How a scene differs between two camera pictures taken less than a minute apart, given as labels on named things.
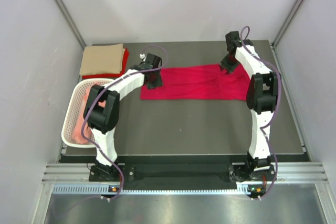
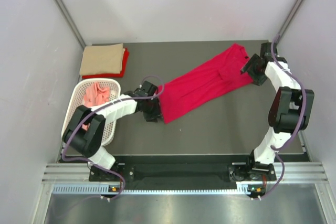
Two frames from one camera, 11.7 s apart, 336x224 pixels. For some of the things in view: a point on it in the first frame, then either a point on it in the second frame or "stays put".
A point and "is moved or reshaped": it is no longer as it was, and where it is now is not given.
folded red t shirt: (125, 59) stays put
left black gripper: (158, 83) -> (156, 113)
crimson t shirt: (205, 82) is moved or reshaped
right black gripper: (223, 65) -> (248, 68)
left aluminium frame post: (62, 7) stays put
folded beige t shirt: (102, 59) stays put
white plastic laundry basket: (72, 133) stays put
